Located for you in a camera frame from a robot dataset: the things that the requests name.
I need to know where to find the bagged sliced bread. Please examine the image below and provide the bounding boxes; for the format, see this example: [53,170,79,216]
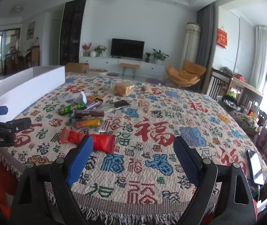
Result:
[113,81,136,96]

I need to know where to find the printed woven blanket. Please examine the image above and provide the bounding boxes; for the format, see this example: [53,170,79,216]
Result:
[0,71,267,225]

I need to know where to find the purple floor mat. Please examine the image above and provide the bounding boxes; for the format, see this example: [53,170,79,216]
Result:
[146,77,164,85]

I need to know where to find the orange green snack packet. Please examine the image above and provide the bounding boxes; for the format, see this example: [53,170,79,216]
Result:
[75,118,103,129]

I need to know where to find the brown cardboard box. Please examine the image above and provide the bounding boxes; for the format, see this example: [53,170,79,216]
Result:
[65,62,89,74]

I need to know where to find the white sheer curtain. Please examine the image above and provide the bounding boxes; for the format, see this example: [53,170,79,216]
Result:
[255,26,267,89]

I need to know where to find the red snack packet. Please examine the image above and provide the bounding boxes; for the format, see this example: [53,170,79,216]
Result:
[84,134,116,153]
[60,127,86,144]

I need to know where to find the large green potted plant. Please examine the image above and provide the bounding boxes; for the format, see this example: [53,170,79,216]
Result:
[152,49,169,64]

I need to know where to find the round beige tray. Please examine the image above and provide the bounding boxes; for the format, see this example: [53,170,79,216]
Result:
[85,68,108,76]

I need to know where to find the black television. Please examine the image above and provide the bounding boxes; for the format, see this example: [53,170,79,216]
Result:
[111,38,145,59]

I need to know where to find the red wall hanging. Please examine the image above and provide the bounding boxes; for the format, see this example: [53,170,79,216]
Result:
[216,27,228,48]

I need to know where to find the wooden stool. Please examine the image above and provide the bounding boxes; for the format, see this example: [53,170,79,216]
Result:
[119,63,140,78]

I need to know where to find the black snack packet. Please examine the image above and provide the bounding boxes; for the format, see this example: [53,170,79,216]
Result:
[112,100,128,109]

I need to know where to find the red flower arrangement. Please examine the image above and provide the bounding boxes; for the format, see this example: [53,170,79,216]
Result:
[82,43,92,57]

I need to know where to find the white standing air conditioner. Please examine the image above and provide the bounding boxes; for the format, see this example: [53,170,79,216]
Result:
[180,22,201,68]

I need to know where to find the white green pouch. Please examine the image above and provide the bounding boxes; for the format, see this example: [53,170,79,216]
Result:
[74,92,87,105]

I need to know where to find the grey curtain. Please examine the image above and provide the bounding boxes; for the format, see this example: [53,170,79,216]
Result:
[195,3,216,64]

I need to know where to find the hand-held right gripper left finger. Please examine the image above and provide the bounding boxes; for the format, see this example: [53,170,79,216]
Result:
[8,135,94,225]

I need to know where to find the dark display cabinet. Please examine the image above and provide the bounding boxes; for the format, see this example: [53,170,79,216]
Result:
[60,0,87,66]

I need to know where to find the white television cabinet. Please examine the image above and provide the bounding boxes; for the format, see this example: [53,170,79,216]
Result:
[79,56,171,78]

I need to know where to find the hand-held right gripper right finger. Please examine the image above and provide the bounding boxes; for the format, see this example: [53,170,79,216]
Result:
[173,136,258,225]

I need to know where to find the white cardboard box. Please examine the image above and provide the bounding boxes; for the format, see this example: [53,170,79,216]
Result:
[0,66,66,123]

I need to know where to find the framed wall painting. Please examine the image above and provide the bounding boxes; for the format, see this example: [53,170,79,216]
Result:
[26,21,36,40]

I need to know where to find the dark wooden chair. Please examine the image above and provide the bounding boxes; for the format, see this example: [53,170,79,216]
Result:
[205,67,232,99]

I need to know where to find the orange lounge chair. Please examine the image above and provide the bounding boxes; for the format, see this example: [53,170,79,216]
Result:
[166,60,207,87]

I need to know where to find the purple snack bar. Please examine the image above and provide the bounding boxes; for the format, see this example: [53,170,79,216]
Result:
[84,100,103,110]

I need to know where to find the dark red snack bar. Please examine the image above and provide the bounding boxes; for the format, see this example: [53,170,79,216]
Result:
[74,109,104,119]

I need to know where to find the black smartphone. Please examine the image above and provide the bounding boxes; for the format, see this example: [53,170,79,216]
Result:
[246,149,265,185]

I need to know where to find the leafy green potted plant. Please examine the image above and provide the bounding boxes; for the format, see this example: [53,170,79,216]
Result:
[94,44,107,57]

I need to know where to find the wooden side desk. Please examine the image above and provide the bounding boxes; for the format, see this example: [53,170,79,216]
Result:
[227,74,264,104]

